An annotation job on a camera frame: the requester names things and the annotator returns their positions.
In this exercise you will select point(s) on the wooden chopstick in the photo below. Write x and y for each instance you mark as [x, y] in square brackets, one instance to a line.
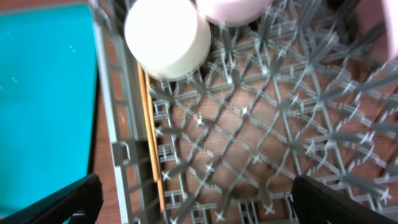
[160, 186]
[148, 121]

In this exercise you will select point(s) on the grey dishwasher rack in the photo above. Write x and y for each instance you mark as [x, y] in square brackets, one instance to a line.
[305, 89]

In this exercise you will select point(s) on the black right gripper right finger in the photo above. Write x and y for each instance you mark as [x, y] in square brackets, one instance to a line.
[315, 202]

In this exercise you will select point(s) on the white plate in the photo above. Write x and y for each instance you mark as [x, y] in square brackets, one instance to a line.
[390, 17]

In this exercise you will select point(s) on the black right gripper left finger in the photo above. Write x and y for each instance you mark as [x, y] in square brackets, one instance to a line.
[79, 202]

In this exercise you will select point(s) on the white bowl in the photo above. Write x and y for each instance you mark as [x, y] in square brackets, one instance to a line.
[169, 38]

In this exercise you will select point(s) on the pink bowl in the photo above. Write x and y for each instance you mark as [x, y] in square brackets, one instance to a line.
[233, 13]

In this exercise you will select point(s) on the teal serving tray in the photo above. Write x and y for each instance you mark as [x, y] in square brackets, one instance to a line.
[48, 88]

